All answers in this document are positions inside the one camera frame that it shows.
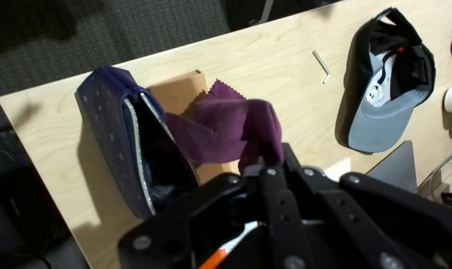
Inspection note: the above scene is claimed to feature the silver allen key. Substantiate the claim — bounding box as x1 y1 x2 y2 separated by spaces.
311 50 332 86

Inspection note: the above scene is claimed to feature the clear plastic container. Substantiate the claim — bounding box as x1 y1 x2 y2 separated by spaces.
417 148 452 207

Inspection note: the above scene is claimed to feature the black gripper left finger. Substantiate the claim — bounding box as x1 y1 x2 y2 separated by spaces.
116 165 306 269

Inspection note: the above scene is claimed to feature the purple cloth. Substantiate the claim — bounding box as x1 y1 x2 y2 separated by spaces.
164 80 286 174

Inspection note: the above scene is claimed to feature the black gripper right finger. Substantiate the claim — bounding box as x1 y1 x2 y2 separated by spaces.
283 144 452 269

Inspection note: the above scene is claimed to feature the brown cardboard box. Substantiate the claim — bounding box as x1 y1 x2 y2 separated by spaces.
145 69 247 187

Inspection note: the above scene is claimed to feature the navy dotted purse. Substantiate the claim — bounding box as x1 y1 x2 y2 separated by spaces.
74 65 200 222

